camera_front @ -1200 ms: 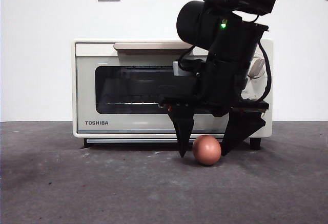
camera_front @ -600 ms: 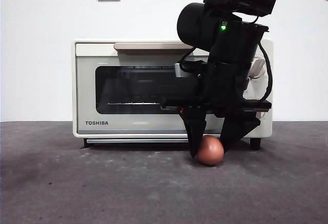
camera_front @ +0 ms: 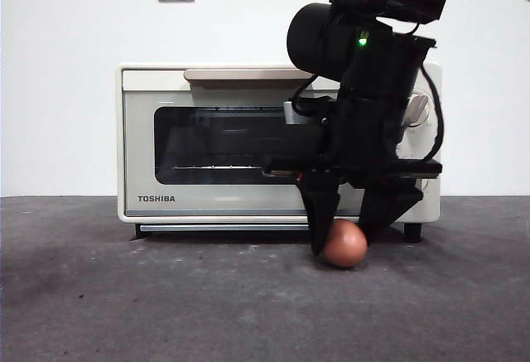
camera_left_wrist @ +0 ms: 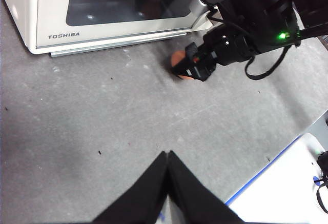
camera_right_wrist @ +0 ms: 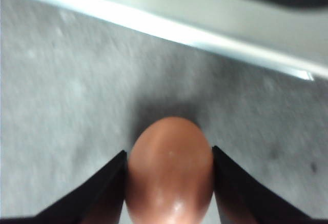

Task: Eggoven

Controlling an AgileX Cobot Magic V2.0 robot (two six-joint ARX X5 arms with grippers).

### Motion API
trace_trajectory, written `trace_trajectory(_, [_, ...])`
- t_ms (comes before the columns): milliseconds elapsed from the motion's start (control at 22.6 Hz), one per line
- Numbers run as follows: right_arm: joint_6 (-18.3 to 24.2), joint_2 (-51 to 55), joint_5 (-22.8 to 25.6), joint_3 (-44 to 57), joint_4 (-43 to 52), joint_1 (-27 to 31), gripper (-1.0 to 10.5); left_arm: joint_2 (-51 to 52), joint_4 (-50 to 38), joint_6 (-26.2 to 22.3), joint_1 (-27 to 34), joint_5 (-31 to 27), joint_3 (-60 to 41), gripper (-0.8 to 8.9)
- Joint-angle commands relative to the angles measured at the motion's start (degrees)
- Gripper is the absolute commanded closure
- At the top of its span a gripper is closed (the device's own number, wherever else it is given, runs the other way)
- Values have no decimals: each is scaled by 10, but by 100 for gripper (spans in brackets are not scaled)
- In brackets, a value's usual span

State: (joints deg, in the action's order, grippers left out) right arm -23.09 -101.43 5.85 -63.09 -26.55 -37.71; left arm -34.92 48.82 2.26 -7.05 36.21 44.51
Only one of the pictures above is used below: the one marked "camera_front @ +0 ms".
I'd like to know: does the brown egg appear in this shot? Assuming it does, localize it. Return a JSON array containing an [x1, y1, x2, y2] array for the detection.
[[322, 219, 369, 269]]

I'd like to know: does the oven door with taupe handle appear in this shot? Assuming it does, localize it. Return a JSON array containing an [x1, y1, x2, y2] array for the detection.
[[123, 68, 393, 217]]

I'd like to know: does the taupe temperature knob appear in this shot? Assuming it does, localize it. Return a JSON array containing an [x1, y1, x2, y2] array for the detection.
[[403, 93, 432, 128]]

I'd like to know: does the cream white toaster oven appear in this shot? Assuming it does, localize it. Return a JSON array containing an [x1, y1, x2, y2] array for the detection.
[[116, 62, 442, 242]]

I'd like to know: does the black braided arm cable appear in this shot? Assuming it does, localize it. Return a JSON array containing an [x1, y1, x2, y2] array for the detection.
[[393, 63, 446, 161]]

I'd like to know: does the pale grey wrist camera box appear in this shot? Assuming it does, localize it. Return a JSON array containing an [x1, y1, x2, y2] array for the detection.
[[283, 99, 332, 126]]

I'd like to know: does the thin black camera cable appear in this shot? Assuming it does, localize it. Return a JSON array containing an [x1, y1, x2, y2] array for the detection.
[[289, 75, 332, 117]]

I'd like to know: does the metal wire oven rack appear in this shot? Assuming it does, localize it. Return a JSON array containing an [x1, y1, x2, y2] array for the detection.
[[172, 163, 266, 171]]

